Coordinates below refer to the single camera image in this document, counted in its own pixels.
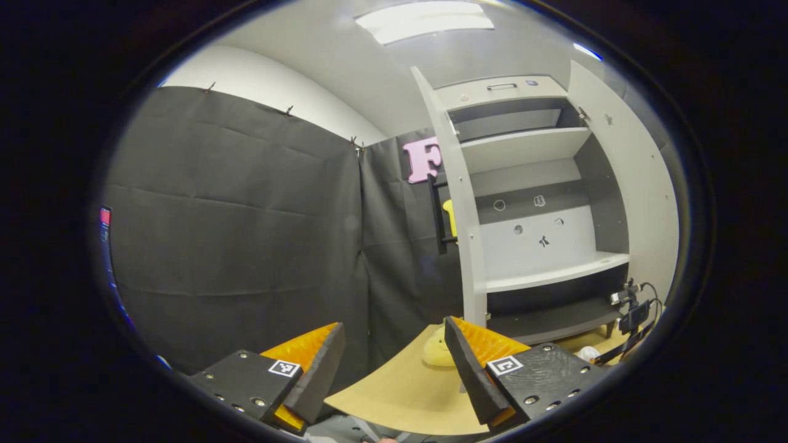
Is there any large ceiling light panel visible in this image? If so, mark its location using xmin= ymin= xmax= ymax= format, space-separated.
xmin=354 ymin=0 xmax=495 ymax=46

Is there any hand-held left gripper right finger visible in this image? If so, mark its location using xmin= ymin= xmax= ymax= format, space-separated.
xmin=443 ymin=316 xmax=607 ymax=433

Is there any grey shoe cabinet door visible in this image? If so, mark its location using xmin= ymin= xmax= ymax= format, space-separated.
xmin=566 ymin=60 xmax=680 ymax=308
xmin=411 ymin=66 xmax=490 ymax=330

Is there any yellow plush toy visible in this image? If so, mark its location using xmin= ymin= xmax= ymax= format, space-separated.
xmin=422 ymin=326 xmax=459 ymax=368

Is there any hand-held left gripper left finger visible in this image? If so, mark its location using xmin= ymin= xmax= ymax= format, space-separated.
xmin=188 ymin=322 xmax=347 ymax=436

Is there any black backdrop cloth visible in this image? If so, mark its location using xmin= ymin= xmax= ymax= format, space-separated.
xmin=102 ymin=85 xmax=468 ymax=376

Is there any grey shoe cabinet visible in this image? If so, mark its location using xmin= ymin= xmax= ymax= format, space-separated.
xmin=434 ymin=75 xmax=632 ymax=345

